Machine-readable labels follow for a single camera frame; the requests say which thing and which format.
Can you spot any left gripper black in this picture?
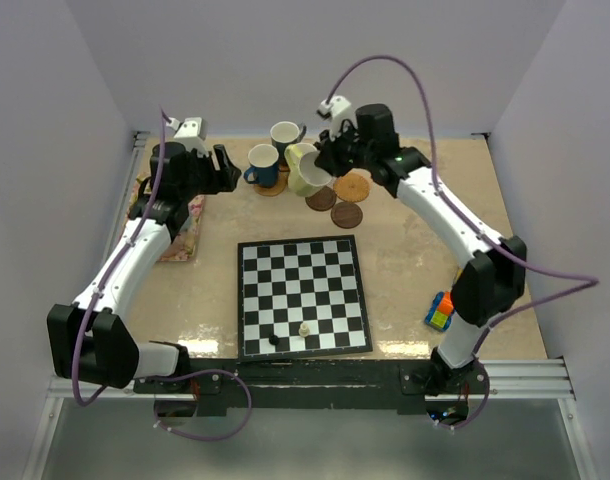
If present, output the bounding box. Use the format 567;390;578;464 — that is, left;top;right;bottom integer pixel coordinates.
179;145;241;202

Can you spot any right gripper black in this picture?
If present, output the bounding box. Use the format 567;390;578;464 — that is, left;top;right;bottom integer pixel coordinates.
317;121;376;178

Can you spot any dark blue mug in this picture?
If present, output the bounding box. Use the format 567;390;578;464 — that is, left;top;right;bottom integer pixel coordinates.
243;144;279;188

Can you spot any woven rattan coaster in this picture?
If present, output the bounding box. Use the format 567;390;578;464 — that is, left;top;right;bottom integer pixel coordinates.
333;173;370;203
253;178;287;197

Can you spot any dark walnut coaster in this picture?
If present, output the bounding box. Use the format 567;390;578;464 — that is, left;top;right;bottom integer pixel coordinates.
305;187;337;212
330;202;363;229

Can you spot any teal grey mug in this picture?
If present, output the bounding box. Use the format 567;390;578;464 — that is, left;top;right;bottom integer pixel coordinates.
270;121;307;167

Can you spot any green mug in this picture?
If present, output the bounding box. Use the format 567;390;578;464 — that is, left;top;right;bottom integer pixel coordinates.
285;143;333;198

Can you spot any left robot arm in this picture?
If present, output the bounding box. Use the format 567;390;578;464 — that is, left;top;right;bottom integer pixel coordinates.
47;141;241;392

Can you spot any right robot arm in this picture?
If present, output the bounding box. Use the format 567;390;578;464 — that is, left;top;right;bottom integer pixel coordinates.
315;96;527;395

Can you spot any floral serving tray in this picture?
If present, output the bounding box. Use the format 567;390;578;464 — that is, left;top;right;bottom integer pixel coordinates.
128;172;206;263

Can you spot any black white chessboard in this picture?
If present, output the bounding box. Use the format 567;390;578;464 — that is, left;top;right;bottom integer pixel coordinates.
237;235;373;362

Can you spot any white chess piece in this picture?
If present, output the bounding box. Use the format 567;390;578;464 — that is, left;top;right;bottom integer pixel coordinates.
299;322;310;337

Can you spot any colourful toy car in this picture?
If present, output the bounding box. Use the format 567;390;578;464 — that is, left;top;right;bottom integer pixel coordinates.
424;291;455;332

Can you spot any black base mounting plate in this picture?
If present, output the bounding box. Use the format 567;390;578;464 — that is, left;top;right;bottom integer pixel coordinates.
134;359;490;417

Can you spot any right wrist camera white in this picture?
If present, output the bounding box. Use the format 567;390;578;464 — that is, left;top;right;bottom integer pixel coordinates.
316;95;354;140

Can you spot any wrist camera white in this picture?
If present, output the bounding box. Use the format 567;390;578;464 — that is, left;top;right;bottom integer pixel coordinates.
316;95;354;140
166;117;208;157

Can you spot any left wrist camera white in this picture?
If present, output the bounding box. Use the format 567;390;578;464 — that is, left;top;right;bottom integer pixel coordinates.
166;117;208;157

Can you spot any left aluminium rail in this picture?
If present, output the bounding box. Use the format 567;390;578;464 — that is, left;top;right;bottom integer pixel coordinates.
70;130;151;358

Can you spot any aluminium rail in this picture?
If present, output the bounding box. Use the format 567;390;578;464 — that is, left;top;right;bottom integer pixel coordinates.
45;355;577;401
70;130;151;358

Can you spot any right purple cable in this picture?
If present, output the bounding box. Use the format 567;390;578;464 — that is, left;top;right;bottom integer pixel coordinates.
327;54;600;431

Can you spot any purple cable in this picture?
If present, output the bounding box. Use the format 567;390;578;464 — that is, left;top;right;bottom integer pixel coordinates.
327;54;600;431
72;105;253;443

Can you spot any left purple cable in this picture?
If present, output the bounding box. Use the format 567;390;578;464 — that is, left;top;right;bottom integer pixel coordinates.
72;105;253;443

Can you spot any front aluminium rail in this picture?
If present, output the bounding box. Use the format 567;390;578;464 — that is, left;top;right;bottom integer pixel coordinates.
45;355;577;401

